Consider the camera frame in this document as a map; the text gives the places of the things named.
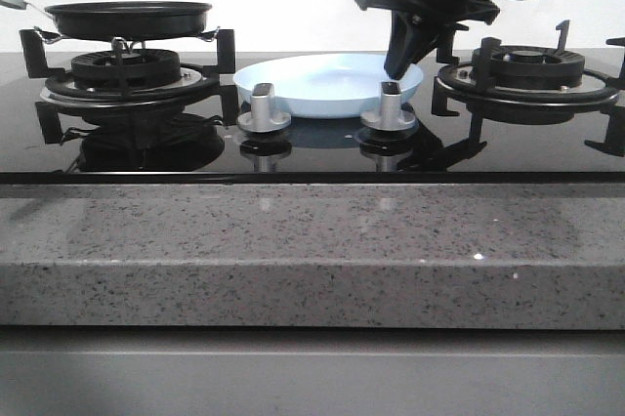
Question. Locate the black frying pan mint handle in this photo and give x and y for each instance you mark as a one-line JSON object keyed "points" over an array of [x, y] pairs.
{"points": [[135, 21]]}

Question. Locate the black burner under pan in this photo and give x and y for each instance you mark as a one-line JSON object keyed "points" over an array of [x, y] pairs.
{"points": [[140, 76]]}

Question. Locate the silver stove knob near gripper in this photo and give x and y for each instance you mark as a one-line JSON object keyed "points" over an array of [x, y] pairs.
{"points": [[389, 116]]}

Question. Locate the black pan support grate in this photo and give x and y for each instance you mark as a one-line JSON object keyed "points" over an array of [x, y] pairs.
{"points": [[37, 66]]}

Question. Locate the black burner without pan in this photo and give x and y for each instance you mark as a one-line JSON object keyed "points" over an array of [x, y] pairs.
{"points": [[529, 74]]}

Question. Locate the silver stove knob near pan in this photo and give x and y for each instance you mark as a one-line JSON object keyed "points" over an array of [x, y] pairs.
{"points": [[264, 116]]}

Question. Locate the light blue plate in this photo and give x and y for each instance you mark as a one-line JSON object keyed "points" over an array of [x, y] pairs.
{"points": [[329, 86]]}

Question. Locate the black empty burner grate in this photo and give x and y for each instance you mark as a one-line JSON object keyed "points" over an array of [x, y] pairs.
{"points": [[488, 59]]}

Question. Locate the black glass gas cooktop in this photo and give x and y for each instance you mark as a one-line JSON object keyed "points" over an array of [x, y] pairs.
{"points": [[133, 114]]}

